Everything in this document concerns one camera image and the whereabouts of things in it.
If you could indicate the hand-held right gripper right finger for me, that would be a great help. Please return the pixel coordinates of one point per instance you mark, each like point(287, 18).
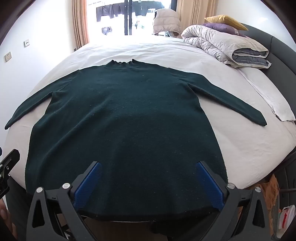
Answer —
point(209, 185)

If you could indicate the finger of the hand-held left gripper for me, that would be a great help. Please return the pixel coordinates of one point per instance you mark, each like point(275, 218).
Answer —
point(10, 160)

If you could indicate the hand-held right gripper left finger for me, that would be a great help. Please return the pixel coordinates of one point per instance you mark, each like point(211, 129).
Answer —
point(89, 183)

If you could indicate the dark green towel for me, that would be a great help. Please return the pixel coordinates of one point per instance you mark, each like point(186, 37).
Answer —
point(129, 115)

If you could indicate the row of hanging dark clothes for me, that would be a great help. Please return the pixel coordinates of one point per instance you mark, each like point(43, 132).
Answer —
point(115, 9)

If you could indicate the person's left hand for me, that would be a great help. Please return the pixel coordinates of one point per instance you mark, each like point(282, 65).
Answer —
point(4, 215)

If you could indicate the bed with white sheet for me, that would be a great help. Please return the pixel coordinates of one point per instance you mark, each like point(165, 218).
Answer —
point(242, 143)

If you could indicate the orange bag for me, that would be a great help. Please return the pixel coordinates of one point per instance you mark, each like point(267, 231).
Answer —
point(272, 187)

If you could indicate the white plastic bag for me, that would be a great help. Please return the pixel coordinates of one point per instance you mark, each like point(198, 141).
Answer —
point(285, 215)

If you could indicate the white pillowcase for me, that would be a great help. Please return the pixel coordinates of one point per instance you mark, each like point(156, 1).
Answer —
point(268, 95)

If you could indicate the folded grey white duvet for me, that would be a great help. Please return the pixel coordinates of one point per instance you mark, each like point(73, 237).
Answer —
point(215, 39)

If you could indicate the dark grey headboard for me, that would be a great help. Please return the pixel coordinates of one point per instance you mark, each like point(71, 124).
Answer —
point(277, 53)

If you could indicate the beige curtain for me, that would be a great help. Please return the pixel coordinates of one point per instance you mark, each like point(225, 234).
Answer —
point(196, 11)
point(79, 23)

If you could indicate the small dark hanging garment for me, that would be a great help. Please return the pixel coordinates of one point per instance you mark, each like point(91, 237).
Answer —
point(106, 30)

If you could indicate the purple pillow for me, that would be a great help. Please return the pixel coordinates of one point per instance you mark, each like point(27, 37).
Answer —
point(223, 27)

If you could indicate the yellow pillow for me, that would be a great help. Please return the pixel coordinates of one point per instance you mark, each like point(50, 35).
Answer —
point(225, 19)

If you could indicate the beige puffer jacket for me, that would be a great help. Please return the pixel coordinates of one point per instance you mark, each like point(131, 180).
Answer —
point(165, 20)

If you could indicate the white wall socket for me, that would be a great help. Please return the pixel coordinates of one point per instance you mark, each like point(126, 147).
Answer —
point(26, 43)

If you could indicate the black sliding door frame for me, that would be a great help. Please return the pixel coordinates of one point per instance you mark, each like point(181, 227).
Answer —
point(128, 18)

